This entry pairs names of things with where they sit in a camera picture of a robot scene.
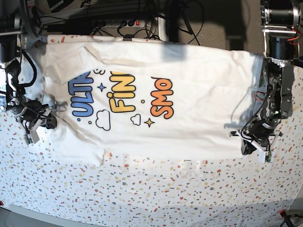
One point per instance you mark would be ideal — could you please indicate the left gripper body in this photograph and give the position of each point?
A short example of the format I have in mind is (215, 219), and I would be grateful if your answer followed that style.
(258, 130)

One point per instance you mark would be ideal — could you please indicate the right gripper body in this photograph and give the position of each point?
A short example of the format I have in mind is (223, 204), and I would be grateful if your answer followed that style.
(33, 110)

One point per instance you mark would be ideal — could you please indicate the white printed T-shirt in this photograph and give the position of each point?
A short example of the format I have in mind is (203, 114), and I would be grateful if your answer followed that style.
(147, 98)

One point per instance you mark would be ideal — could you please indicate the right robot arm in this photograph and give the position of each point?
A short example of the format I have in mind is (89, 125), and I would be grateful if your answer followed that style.
(15, 21)

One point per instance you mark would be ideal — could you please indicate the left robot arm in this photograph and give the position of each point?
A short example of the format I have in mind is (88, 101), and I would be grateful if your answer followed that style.
(280, 20)

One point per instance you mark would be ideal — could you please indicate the terrazzo pattern tablecloth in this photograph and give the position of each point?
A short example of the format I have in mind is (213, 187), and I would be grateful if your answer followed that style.
(124, 190)

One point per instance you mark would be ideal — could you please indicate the red clamp right corner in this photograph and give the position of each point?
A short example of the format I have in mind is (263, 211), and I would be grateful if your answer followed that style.
(283, 214)

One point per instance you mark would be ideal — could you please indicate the white power strip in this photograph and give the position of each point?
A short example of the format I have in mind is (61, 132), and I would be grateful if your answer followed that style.
(117, 23)

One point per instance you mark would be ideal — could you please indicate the black table clamp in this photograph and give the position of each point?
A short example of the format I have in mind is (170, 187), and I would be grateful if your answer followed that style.
(128, 37)

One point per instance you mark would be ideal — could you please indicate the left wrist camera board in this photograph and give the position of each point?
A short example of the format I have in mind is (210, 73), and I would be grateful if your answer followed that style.
(268, 157)

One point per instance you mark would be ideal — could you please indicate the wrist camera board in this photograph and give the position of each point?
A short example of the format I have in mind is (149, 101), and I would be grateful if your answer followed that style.
(31, 138)
(268, 157)

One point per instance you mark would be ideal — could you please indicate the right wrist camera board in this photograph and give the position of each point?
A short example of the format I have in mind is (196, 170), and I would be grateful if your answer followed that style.
(31, 138)

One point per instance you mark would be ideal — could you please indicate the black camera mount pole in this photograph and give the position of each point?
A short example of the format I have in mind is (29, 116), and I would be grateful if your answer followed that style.
(212, 23)

